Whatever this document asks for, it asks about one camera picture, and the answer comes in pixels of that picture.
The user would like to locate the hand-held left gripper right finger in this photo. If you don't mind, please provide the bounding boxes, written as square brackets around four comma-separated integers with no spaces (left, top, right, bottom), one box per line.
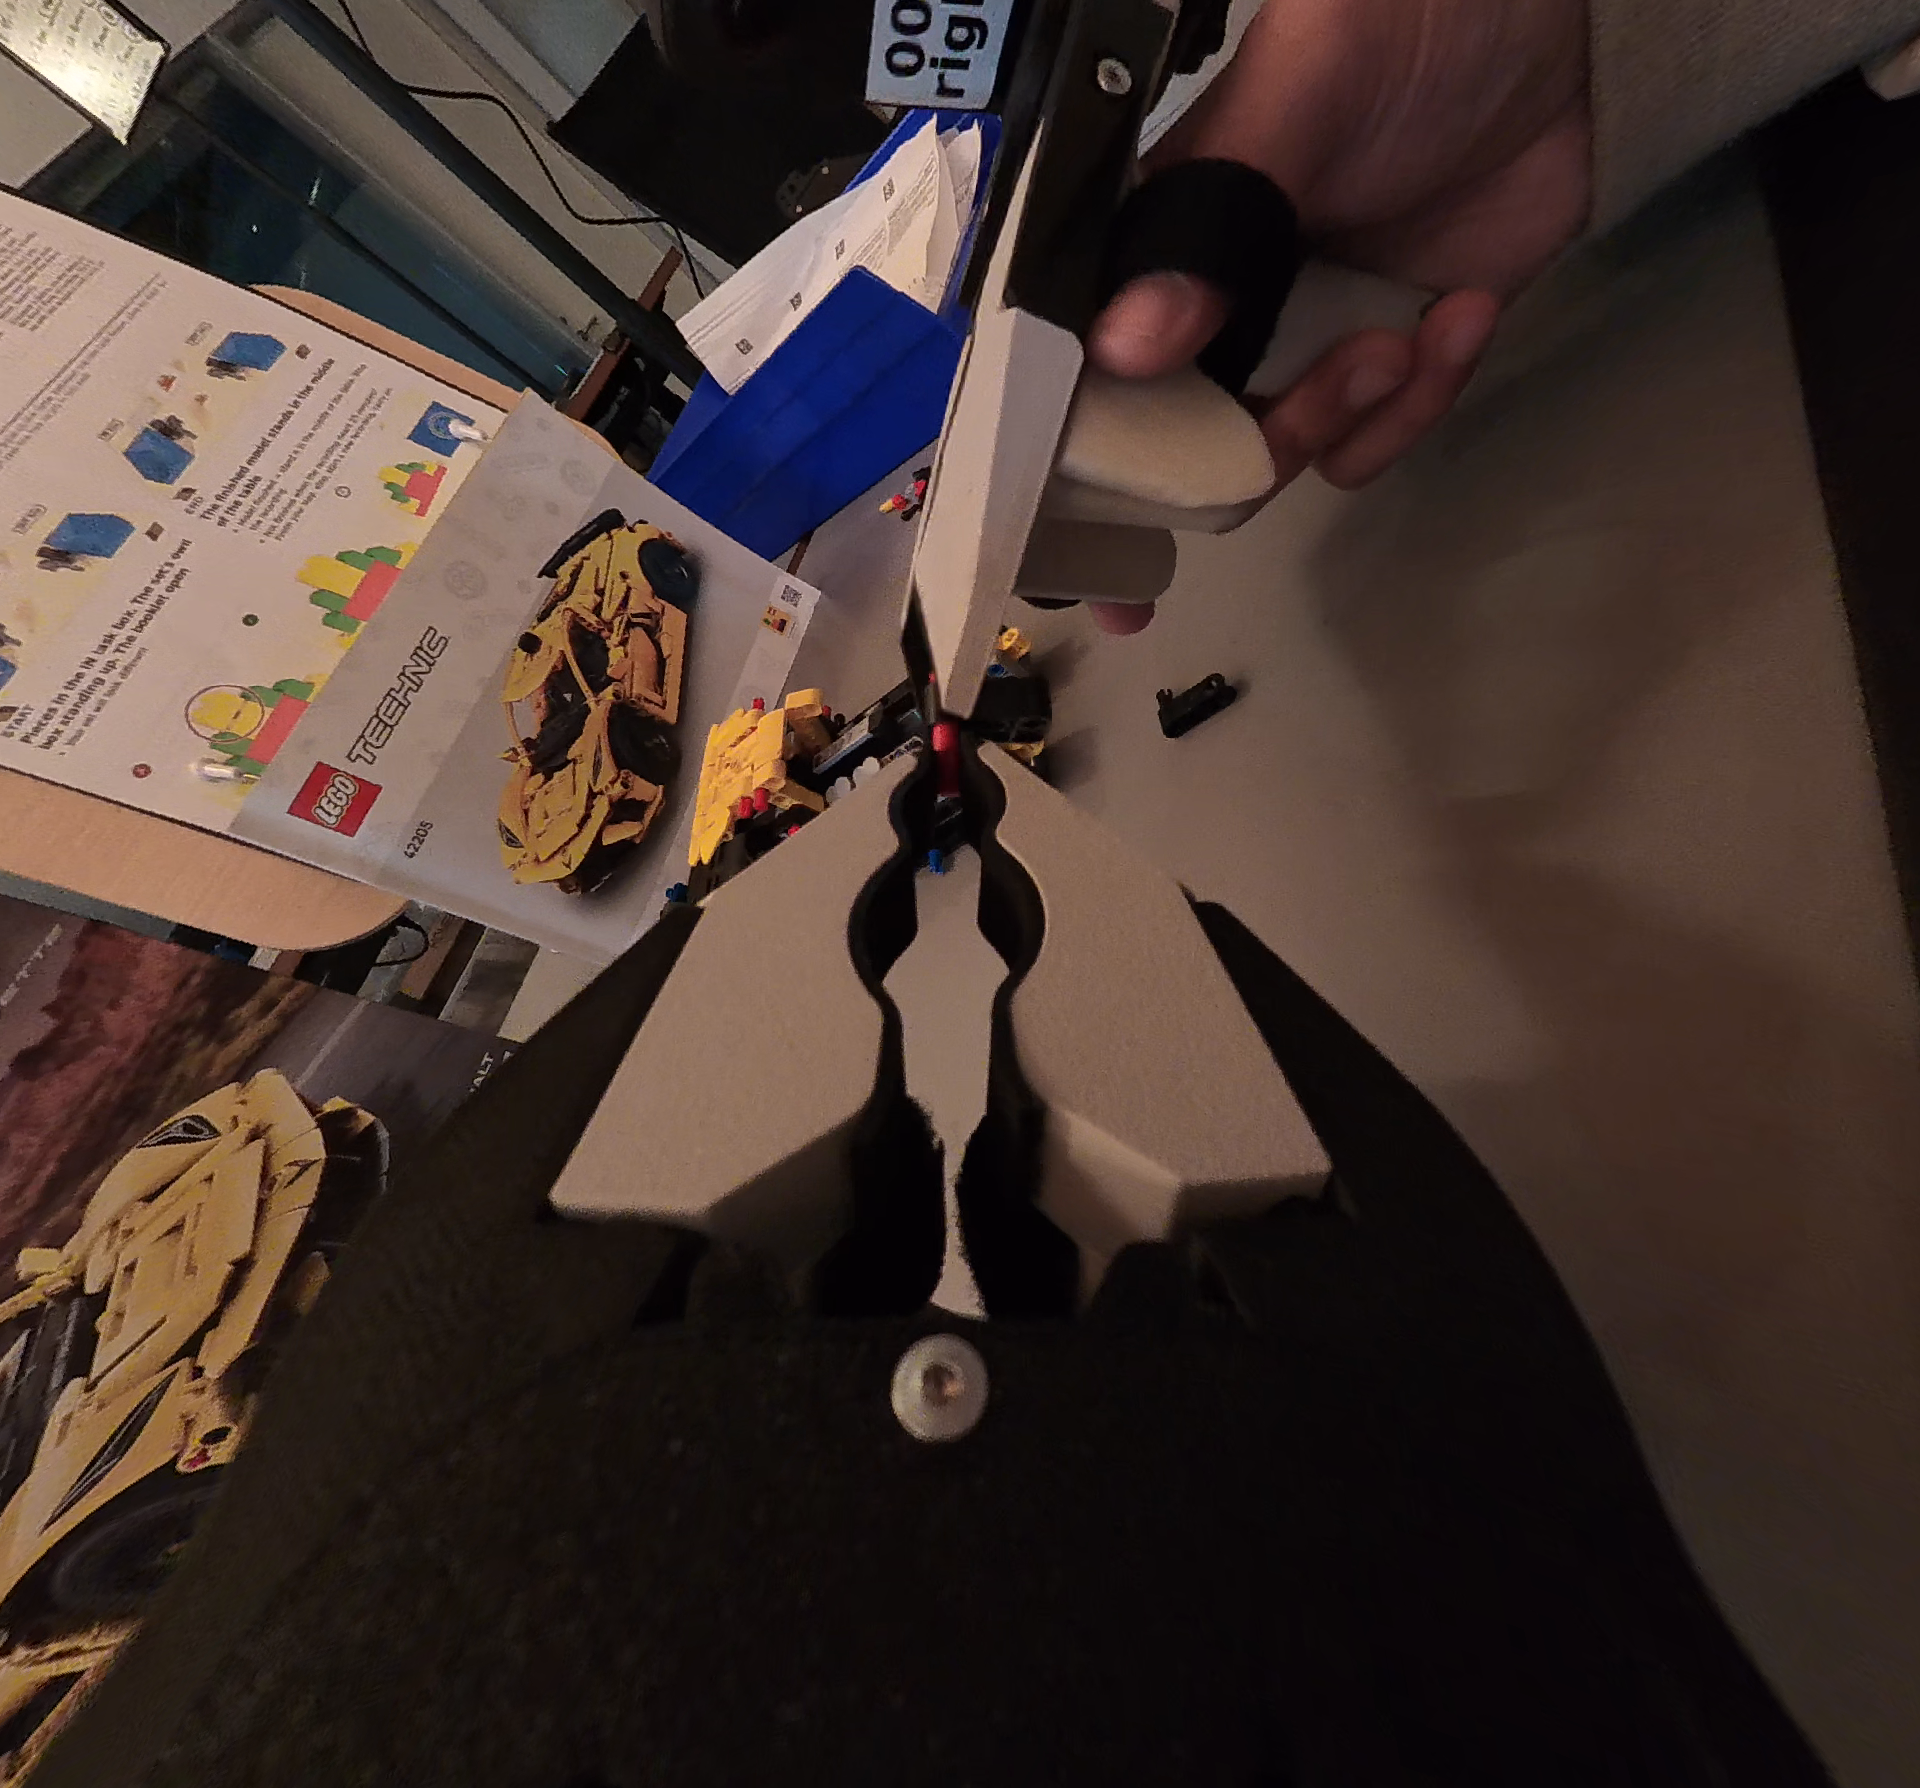
[982,747,1337,1259]

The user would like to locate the blue plastic bin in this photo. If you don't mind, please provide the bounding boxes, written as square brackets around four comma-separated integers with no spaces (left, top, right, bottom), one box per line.
[647,115,979,559]

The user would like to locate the toy car instruction booklet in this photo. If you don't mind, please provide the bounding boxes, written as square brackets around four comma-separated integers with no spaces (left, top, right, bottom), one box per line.
[230,392,825,962]

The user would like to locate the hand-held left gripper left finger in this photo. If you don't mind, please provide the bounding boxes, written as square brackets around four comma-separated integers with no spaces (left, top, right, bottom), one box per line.
[548,776,918,1297]

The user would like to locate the toy car set box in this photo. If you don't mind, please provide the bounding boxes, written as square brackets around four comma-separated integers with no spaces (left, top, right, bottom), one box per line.
[0,895,518,1670]

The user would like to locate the white folded paper sheets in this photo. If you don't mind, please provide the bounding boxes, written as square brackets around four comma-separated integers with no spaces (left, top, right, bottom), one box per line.
[675,115,1006,395]

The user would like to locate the person's right forearm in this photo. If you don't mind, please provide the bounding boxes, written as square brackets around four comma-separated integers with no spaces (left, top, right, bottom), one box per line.
[1556,0,1920,246]

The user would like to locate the black cable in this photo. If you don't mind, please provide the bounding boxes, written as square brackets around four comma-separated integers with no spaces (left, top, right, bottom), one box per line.
[293,0,714,373]

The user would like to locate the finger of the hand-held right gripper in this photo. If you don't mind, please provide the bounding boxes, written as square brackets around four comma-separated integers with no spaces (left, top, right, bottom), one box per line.
[899,306,1086,726]

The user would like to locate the grey desk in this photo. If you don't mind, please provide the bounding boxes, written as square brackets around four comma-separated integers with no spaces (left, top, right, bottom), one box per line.
[751,168,1920,1788]

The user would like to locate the person's right hand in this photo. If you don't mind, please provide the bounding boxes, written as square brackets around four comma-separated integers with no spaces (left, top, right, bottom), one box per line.
[1088,0,1596,637]

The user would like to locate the partly built toy car chassis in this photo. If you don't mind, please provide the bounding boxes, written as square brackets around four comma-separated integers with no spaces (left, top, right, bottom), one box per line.
[681,670,1059,903]

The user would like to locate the framed white sign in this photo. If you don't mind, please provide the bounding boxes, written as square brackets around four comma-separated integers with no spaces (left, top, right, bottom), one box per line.
[0,0,169,147]

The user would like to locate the black toy connector red pin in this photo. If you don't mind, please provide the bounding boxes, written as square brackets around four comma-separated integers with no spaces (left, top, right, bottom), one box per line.
[916,708,991,874]

